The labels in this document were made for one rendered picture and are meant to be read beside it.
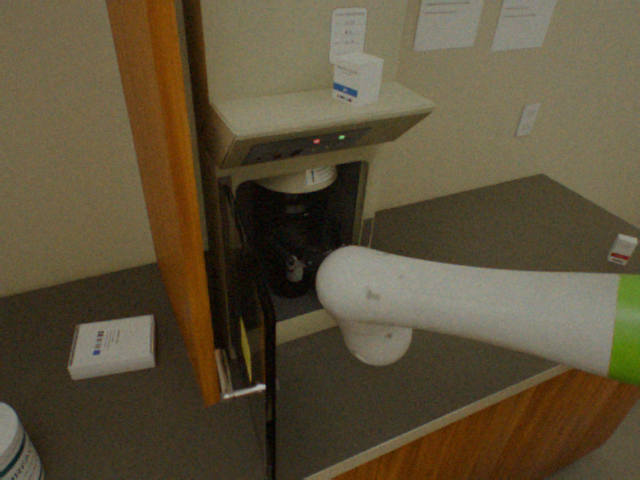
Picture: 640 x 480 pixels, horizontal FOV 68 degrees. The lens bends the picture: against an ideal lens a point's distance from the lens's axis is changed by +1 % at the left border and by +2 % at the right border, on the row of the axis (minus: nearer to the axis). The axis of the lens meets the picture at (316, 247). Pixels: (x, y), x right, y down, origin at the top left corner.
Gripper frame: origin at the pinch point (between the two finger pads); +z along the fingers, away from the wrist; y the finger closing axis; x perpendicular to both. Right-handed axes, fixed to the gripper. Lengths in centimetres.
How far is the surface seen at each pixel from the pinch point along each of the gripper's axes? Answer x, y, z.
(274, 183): -12.9, 6.1, -5.6
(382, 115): -30.4, -4.3, -21.7
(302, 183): -13.3, 1.6, -8.1
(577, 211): 26, -107, 5
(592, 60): -14, -126, 33
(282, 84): -32.3, 6.6, -10.1
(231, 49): -37.8, 14.2, -10.2
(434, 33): -27, -56, 33
